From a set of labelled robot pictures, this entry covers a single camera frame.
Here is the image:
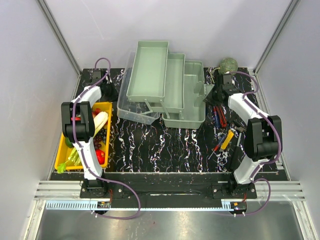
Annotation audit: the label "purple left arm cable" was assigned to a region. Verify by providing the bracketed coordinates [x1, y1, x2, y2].
[72, 57, 142, 221]

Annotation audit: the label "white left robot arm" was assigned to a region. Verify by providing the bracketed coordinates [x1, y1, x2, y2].
[55, 69, 116, 198]

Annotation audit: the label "red apple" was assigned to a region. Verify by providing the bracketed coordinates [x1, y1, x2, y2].
[95, 149, 105, 165]

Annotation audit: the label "right aluminium frame post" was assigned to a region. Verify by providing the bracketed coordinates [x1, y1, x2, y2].
[253, 0, 301, 74]

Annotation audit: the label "left aluminium frame post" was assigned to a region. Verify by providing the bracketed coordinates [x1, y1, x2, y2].
[36, 0, 82, 76]

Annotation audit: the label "yellow plastic bin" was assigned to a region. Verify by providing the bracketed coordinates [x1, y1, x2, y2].
[54, 101, 113, 172]

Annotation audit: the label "dark purple grapes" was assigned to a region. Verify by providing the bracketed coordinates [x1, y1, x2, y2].
[93, 126, 110, 152]

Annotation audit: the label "small red screwdriver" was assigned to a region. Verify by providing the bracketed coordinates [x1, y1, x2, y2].
[208, 134, 227, 159]

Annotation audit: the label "translucent green tool box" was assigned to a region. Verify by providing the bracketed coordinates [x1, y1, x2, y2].
[117, 40, 211, 130]

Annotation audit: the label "white slotted cable duct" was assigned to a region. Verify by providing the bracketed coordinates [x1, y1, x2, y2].
[46, 198, 247, 213]

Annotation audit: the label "green melon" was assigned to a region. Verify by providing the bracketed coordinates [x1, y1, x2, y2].
[218, 57, 238, 75]

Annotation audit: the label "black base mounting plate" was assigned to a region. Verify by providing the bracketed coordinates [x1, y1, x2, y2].
[80, 172, 257, 209]

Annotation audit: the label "yellow utility knife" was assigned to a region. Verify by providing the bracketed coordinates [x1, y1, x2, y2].
[220, 129, 235, 152]

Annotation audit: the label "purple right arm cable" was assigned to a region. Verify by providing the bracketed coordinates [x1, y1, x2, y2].
[228, 70, 283, 217]

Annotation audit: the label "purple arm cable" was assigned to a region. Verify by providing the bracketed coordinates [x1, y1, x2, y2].
[72, 57, 142, 221]
[228, 70, 283, 217]

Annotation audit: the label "red black utility tool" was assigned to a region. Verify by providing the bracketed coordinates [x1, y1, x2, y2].
[216, 105, 227, 128]

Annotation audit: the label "blue red screwdriver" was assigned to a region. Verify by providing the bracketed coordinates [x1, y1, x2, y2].
[212, 106, 220, 129]

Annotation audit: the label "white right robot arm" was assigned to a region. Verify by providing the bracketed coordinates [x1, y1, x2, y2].
[205, 71, 283, 198]

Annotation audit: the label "aluminium frame post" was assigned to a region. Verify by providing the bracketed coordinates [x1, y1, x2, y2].
[253, 0, 301, 74]
[36, 0, 82, 76]

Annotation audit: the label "green pepper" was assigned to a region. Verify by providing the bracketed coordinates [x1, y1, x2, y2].
[64, 137, 74, 149]

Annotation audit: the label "white green leek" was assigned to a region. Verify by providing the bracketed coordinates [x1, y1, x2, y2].
[55, 111, 111, 174]

